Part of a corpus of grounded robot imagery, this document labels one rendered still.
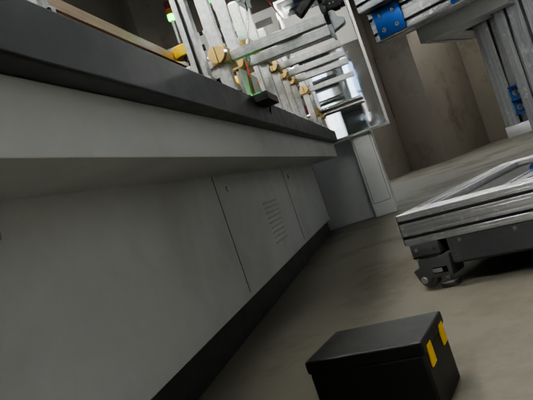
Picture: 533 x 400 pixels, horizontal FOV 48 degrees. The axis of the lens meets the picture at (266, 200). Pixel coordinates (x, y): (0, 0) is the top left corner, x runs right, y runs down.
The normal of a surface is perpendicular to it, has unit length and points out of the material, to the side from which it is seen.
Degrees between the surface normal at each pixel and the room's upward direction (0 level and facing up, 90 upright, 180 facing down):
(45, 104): 90
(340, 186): 90
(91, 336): 90
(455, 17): 90
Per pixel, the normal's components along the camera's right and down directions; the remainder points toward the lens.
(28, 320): 0.92, -0.32
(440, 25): -0.64, 0.22
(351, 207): -0.20, 0.07
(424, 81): 0.70, -0.23
